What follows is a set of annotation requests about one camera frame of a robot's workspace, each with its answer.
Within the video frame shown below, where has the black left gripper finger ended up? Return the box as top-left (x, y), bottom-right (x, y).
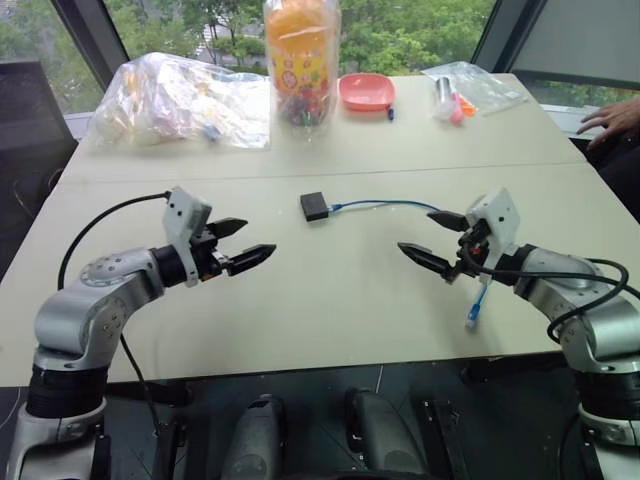
top-left (226, 243), bottom-right (278, 278)
top-left (206, 217), bottom-right (249, 240)

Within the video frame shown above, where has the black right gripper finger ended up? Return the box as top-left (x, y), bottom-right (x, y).
top-left (426, 210), bottom-right (472, 233)
top-left (396, 242), bottom-right (460, 283)

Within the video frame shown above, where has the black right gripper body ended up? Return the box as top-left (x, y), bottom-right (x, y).
top-left (451, 218), bottom-right (491, 283)

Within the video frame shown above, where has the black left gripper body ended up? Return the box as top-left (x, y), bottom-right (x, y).
top-left (191, 225), bottom-right (233, 284)

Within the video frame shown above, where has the small black box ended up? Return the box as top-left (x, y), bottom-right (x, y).
top-left (299, 191), bottom-right (332, 224)

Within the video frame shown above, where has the person's bare hand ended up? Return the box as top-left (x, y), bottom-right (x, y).
top-left (575, 96), bottom-right (640, 152)

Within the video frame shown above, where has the clear zip bag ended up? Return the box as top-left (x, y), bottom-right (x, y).
top-left (421, 60), bottom-right (530, 125)

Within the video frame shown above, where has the clear bag of white items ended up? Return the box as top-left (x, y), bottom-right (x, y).
top-left (88, 51), bottom-right (272, 150)

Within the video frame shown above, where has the pink plastic bowl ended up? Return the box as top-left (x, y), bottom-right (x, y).
top-left (338, 72), bottom-right (398, 113)

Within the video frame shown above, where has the person's dark clothing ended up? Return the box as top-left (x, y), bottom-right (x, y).
top-left (569, 130), bottom-right (640, 227)

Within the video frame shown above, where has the tall clear bag of candies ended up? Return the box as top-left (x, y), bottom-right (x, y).
top-left (262, 0), bottom-right (343, 144)

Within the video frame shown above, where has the dark rounded shape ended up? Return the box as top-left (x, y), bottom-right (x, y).
top-left (233, 393), bottom-right (287, 480)
top-left (343, 386), bottom-right (417, 480)

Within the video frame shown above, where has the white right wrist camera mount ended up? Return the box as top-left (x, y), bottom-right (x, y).
top-left (463, 187), bottom-right (519, 275)

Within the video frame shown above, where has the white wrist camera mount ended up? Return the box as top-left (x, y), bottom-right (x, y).
top-left (161, 186), bottom-right (213, 289)
top-left (463, 187), bottom-right (519, 275)

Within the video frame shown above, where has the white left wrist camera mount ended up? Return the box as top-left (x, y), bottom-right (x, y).
top-left (161, 186), bottom-right (213, 289)

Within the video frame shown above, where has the blue cable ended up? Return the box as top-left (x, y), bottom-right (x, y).
top-left (327, 198), bottom-right (490, 330)

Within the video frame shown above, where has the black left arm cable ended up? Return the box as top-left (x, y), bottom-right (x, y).
top-left (57, 192), bottom-right (169, 439)

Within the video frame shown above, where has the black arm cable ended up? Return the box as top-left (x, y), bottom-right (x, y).
top-left (57, 192), bottom-right (169, 439)
top-left (459, 234), bottom-right (630, 346)

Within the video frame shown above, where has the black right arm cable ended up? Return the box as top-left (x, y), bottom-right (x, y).
top-left (459, 234), bottom-right (630, 346)

